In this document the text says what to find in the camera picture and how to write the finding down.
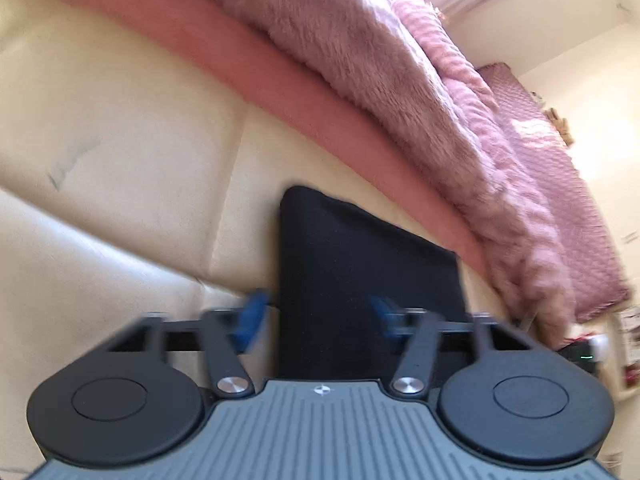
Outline black pants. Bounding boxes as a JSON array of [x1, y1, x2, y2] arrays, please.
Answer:
[[277, 185, 466, 380]]

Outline salmon pink bed sheet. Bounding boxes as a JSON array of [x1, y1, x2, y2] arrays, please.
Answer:
[[68, 0, 489, 278]]

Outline fluffy pink blanket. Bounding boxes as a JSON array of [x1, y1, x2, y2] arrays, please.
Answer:
[[164, 0, 576, 346]]

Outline quilted pink headboard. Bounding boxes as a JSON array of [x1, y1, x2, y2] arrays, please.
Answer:
[[478, 63, 631, 322]]

